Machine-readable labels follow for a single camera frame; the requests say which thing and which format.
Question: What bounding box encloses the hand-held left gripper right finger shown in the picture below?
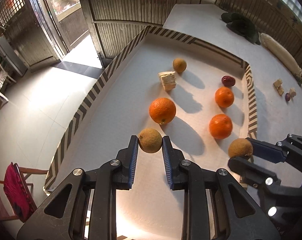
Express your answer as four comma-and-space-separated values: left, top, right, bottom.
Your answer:
162, 136, 282, 240

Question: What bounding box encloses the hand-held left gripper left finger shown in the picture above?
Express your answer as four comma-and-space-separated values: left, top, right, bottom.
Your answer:
17, 135, 139, 240

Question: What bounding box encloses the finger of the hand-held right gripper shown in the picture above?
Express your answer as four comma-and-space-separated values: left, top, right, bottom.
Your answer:
246, 133, 302, 171
228, 156, 282, 193

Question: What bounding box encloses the brown longan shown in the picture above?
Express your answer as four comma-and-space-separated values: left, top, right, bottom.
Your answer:
173, 58, 187, 73
228, 138, 254, 160
138, 128, 163, 154

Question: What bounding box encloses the large orange with stem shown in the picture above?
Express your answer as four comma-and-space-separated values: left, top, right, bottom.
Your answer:
149, 97, 177, 125

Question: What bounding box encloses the medium orange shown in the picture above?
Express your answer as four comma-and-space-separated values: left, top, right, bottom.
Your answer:
209, 114, 233, 140

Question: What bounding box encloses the small orange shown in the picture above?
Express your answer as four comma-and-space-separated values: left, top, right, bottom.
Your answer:
215, 87, 234, 108

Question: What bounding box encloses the striped cardboard box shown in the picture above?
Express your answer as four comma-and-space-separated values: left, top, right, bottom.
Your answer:
42, 25, 260, 240

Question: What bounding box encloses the large nougat block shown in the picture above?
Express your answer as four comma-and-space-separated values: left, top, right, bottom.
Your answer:
158, 71, 178, 91

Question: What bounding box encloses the wrapped white radish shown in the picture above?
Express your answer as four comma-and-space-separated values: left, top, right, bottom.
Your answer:
259, 32, 302, 84

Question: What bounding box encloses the red cushion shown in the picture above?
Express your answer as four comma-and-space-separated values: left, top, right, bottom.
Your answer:
4, 162, 37, 222

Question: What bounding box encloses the green leafy vegetable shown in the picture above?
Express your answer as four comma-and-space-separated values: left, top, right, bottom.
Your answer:
221, 12, 261, 45

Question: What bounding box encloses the wooden chair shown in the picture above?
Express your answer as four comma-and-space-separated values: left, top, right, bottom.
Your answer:
0, 163, 48, 223

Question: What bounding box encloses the wooden slatted partition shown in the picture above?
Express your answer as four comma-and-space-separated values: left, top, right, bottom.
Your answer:
76, 0, 302, 67

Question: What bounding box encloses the wooden lattice door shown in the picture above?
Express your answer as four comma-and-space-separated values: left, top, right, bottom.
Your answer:
0, 0, 67, 67

